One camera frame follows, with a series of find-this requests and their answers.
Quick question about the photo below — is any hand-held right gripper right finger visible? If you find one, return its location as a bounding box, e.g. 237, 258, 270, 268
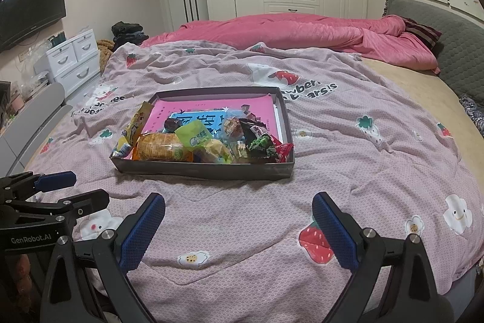
312, 192, 454, 323

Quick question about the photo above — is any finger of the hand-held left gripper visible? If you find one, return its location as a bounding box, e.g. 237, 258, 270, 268
0, 172, 77, 200
0, 189, 110, 219

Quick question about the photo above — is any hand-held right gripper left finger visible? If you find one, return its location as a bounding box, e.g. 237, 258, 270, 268
40, 192, 167, 323

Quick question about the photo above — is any orange biscuit packet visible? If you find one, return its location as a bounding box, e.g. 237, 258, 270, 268
134, 132, 194, 162

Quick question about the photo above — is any dark cardboard box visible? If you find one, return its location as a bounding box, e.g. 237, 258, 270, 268
110, 86, 296, 180

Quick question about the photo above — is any yellow snack packet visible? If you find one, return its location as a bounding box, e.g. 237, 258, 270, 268
117, 101, 152, 158

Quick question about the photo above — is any yellow pastry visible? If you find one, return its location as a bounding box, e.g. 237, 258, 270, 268
197, 139, 233, 164

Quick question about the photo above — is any light green snack packet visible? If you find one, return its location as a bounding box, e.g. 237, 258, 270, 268
175, 120, 212, 150

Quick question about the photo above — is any black snack packet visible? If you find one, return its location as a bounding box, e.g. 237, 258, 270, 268
240, 119, 277, 158

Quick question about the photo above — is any reddish pastry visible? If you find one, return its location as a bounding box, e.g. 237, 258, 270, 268
221, 117, 243, 139

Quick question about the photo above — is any person's left hand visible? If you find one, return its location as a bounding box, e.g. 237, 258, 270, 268
13, 255, 42, 291

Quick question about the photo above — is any lilac printed blanket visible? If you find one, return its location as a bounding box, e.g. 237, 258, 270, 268
23, 40, 484, 323

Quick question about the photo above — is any red snack stick packet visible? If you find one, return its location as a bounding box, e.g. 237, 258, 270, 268
271, 141, 295, 163

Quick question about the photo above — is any white drawer cabinet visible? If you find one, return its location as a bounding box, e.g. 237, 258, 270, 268
34, 28, 102, 97

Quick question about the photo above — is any brown plush blanket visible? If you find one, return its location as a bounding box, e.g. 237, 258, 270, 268
96, 39, 116, 72

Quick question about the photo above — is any beige bed sheet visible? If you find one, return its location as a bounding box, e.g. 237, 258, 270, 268
363, 58, 484, 172

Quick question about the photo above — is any black clothes pile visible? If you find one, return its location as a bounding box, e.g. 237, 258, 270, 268
111, 21, 145, 44

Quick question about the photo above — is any black television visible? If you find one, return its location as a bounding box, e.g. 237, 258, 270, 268
0, 0, 67, 52

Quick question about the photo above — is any patterned grey cloth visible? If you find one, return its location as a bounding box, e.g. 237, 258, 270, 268
459, 94, 484, 136

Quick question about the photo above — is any pink quilt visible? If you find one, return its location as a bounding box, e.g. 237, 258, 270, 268
140, 14, 441, 76

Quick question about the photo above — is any dark striped pillow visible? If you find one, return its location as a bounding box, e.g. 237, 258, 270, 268
403, 17, 442, 49

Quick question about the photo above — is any grey padded headboard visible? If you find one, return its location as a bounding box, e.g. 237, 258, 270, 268
384, 0, 484, 108

